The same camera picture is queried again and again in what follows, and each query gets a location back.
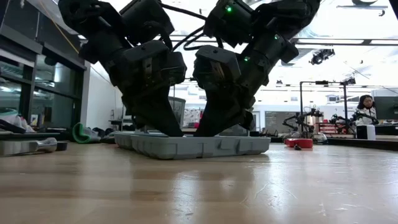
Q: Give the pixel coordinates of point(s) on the grey plastic tool case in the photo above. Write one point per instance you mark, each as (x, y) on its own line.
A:
(192, 146)

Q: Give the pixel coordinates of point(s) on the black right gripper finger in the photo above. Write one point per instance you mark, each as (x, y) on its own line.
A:
(239, 115)
(211, 118)

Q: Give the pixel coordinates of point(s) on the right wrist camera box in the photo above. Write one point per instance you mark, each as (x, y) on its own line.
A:
(217, 65)

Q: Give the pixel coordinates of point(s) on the red tape measure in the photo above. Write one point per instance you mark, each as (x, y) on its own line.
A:
(301, 143)

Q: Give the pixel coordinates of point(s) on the pile of white cloth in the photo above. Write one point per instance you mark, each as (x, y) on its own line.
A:
(12, 119)

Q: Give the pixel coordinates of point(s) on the long ceiling light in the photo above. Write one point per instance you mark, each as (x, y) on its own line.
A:
(342, 41)

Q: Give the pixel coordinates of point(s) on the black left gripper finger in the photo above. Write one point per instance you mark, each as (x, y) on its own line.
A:
(146, 115)
(166, 115)

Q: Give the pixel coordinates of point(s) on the white patterned board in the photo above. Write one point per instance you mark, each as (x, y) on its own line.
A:
(191, 116)

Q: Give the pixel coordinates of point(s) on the black tape roll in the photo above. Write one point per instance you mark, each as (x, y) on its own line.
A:
(62, 146)

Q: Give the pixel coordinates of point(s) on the black gantry frame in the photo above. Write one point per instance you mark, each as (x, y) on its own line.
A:
(301, 96)

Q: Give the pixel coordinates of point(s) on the black ceiling spotlight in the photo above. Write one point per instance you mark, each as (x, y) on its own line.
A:
(321, 56)

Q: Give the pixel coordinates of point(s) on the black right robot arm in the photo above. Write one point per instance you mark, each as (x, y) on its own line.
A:
(280, 18)

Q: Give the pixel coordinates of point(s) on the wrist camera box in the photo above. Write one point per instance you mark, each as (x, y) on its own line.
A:
(149, 59)
(217, 65)

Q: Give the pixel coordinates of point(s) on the background robot station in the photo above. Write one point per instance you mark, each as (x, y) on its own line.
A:
(342, 121)

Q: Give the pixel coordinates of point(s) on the grey mesh office chair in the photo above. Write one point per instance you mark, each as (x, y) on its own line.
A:
(178, 109)

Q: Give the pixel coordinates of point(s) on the background black robot arm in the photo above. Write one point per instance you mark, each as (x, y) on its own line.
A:
(298, 119)

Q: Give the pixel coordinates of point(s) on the black computer monitor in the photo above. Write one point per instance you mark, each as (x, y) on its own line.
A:
(388, 107)

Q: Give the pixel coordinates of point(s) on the black aluminium table frame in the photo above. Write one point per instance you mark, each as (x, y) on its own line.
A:
(357, 143)

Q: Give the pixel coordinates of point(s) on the black camera stand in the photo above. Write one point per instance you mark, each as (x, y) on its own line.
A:
(345, 105)

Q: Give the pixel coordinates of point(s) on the white box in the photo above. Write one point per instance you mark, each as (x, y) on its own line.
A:
(365, 132)

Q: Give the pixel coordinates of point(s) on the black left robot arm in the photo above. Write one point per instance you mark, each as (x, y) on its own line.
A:
(99, 28)

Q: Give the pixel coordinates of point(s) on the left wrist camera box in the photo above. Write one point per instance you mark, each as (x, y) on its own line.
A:
(149, 59)

